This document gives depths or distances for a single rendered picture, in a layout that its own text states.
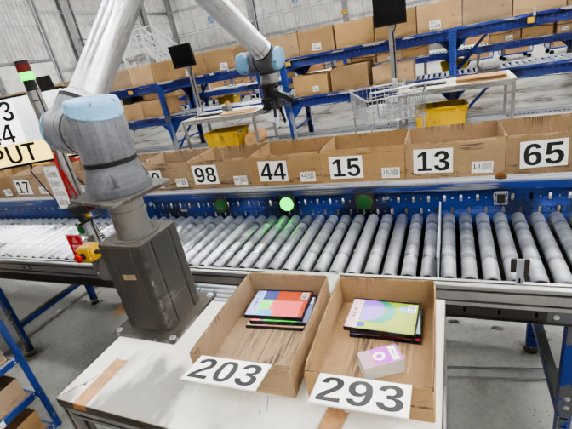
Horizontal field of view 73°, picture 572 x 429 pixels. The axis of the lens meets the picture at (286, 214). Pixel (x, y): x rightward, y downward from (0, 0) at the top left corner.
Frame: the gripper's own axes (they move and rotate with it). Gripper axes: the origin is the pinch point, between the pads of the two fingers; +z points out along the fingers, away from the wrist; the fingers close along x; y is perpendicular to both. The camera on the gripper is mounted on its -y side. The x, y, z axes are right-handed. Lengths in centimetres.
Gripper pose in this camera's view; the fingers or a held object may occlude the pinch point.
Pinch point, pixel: (282, 124)
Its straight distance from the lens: 198.0
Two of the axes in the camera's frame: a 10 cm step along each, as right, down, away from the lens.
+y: -9.2, 0.2, 3.9
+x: -3.5, 4.3, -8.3
